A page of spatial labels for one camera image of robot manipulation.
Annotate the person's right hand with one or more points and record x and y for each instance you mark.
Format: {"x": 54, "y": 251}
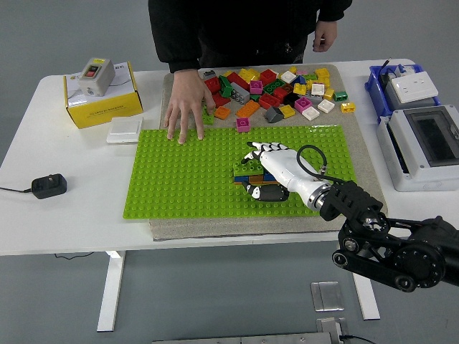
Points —
{"x": 188, "y": 96}

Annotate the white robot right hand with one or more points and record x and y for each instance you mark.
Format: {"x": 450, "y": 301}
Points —
{"x": 283, "y": 166}

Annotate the person's left hand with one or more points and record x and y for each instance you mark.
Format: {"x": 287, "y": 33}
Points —
{"x": 325, "y": 36}

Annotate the lime green long brick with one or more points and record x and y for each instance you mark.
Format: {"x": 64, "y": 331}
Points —
{"x": 245, "y": 169}

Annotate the lime green studded baseplate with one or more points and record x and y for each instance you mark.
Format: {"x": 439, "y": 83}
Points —
{"x": 186, "y": 172}

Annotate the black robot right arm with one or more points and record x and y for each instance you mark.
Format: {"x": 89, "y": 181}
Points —
{"x": 351, "y": 200}

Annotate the person's right forearm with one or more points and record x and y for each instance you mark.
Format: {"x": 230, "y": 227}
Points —
{"x": 179, "y": 43}

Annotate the person's left forearm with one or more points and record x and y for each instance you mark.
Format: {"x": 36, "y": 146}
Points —
{"x": 335, "y": 10}

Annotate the blue square brick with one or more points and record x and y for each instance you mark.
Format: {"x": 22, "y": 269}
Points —
{"x": 269, "y": 176}
{"x": 242, "y": 178}

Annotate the large red brick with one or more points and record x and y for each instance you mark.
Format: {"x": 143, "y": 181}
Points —
{"x": 213, "y": 85}

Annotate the brown square brick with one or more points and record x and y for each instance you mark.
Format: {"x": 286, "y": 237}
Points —
{"x": 256, "y": 178}

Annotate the dark grey small brick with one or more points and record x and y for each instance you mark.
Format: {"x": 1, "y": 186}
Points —
{"x": 209, "y": 74}

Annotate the orange square brick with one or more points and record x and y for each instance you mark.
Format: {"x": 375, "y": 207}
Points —
{"x": 222, "y": 113}

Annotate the long red brick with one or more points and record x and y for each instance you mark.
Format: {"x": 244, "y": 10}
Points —
{"x": 236, "y": 79}

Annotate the long grey brick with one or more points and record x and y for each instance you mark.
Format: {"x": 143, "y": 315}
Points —
{"x": 239, "y": 92}

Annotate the white square brick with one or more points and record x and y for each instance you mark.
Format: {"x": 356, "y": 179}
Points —
{"x": 317, "y": 89}
{"x": 310, "y": 113}
{"x": 326, "y": 106}
{"x": 288, "y": 76}

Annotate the yellow square brick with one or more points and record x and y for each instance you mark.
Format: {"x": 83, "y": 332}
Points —
{"x": 287, "y": 111}
{"x": 328, "y": 94}
{"x": 299, "y": 88}

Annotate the pink square brick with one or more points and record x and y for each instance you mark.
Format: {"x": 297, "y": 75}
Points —
{"x": 256, "y": 87}
{"x": 303, "y": 104}
{"x": 243, "y": 125}

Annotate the orange long brick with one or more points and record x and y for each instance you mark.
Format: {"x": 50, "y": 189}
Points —
{"x": 248, "y": 108}

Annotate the green small brick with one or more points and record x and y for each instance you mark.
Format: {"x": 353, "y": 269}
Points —
{"x": 340, "y": 95}
{"x": 255, "y": 97}

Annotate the dark brown brick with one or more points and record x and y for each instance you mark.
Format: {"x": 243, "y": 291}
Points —
{"x": 287, "y": 87}

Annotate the black brick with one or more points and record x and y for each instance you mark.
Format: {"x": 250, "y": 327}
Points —
{"x": 291, "y": 97}

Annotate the dark green long brick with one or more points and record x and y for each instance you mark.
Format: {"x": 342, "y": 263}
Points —
{"x": 274, "y": 86}

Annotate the grey-brown mat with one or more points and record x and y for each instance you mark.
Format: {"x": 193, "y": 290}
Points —
{"x": 168, "y": 89}

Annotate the orange flat plate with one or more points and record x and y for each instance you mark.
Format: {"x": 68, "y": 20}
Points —
{"x": 237, "y": 183}

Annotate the black rod in bin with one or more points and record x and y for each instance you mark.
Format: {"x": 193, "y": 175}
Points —
{"x": 385, "y": 64}

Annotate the person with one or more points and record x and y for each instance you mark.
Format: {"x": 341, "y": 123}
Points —
{"x": 251, "y": 28}

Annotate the blue plastic bin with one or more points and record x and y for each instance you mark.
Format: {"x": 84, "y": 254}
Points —
{"x": 376, "y": 93}

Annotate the yellow cardboard box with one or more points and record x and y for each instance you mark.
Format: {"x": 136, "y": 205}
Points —
{"x": 104, "y": 114}

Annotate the white socket panel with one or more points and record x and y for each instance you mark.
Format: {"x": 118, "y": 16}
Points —
{"x": 415, "y": 87}

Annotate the large metal floor plate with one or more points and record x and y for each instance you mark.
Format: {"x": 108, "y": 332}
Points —
{"x": 327, "y": 296}

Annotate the white table leg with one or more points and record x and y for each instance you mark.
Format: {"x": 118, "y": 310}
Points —
{"x": 367, "y": 301}
{"x": 111, "y": 286}

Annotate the black power adapter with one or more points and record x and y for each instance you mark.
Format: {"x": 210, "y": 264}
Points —
{"x": 49, "y": 186}

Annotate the metal bar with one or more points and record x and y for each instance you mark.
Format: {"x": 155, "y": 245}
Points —
{"x": 244, "y": 339}

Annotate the white wall switch plate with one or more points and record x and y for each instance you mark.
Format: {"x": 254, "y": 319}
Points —
{"x": 124, "y": 130}

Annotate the grey push-button switch box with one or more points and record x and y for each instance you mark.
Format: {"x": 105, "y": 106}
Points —
{"x": 97, "y": 84}

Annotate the grey plastic enclosure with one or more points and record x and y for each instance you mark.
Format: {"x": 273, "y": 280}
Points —
{"x": 394, "y": 98}

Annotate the grey enclosure with window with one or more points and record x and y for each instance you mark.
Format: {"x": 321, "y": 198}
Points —
{"x": 405, "y": 122}

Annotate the metal bracket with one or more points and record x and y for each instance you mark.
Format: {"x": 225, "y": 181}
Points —
{"x": 330, "y": 328}

